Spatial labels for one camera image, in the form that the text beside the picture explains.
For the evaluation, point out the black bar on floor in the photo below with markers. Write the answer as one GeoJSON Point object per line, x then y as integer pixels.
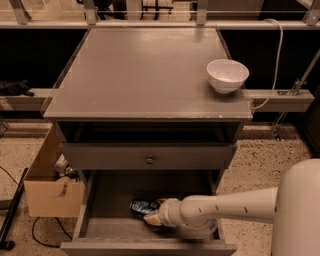
{"type": "Point", "coordinates": [10, 207]}

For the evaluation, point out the round brass drawer knob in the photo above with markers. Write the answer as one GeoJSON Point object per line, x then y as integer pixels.
{"type": "Point", "coordinates": [150, 159]}

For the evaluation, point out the grey wooden drawer cabinet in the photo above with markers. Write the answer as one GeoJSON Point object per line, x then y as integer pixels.
{"type": "Point", "coordinates": [147, 86]}

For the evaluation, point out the white ceramic bowl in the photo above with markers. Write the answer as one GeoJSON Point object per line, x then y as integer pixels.
{"type": "Point", "coordinates": [226, 76]}

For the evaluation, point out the cardboard box on floor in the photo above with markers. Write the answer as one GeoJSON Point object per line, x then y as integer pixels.
{"type": "Point", "coordinates": [47, 194]}

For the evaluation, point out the closed grey top drawer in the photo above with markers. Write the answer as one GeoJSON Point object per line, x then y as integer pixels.
{"type": "Point", "coordinates": [132, 156]}

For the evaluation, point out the metal diagonal bracket strut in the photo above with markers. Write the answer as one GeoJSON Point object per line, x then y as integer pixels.
{"type": "Point", "coordinates": [293, 92]}

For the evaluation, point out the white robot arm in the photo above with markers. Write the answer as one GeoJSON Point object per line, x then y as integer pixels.
{"type": "Point", "coordinates": [293, 208]}

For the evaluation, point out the open grey middle drawer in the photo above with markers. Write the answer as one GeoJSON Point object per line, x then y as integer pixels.
{"type": "Point", "coordinates": [106, 227]}

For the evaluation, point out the black object on ledge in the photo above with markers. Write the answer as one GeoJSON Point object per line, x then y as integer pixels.
{"type": "Point", "coordinates": [15, 88]}

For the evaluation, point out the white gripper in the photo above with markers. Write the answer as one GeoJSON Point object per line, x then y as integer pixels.
{"type": "Point", "coordinates": [167, 211]}

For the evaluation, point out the blue pepsi can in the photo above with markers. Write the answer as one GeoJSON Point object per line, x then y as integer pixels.
{"type": "Point", "coordinates": [142, 207]}

